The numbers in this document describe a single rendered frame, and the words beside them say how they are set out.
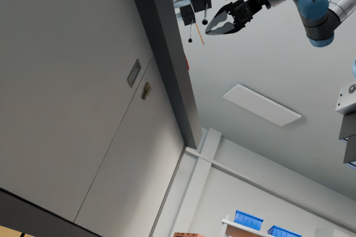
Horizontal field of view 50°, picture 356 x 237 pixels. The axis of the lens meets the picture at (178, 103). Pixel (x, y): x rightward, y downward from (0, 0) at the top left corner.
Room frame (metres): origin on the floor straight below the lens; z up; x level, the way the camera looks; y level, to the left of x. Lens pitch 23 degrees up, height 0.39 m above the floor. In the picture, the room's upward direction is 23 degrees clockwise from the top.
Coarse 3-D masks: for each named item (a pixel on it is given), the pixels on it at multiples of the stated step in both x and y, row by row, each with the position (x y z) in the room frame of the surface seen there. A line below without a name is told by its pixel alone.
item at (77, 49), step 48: (0, 0) 0.37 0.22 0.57; (48, 0) 0.42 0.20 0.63; (96, 0) 0.50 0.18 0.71; (0, 48) 0.40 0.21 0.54; (48, 48) 0.47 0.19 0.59; (96, 48) 0.56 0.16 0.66; (144, 48) 0.71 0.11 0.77; (0, 96) 0.44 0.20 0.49; (48, 96) 0.52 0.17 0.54; (96, 96) 0.63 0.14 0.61; (0, 144) 0.48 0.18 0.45; (48, 144) 0.57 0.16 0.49; (96, 144) 0.70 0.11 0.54; (48, 192) 0.63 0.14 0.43
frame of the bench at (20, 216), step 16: (0, 192) 0.53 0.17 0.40; (0, 208) 0.54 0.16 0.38; (16, 208) 0.58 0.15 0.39; (32, 208) 0.61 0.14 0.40; (160, 208) 1.28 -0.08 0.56; (0, 224) 0.56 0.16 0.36; (16, 224) 0.59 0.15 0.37; (32, 224) 0.63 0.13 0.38; (48, 224) 0.68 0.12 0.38; (64, 224) 0.73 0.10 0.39
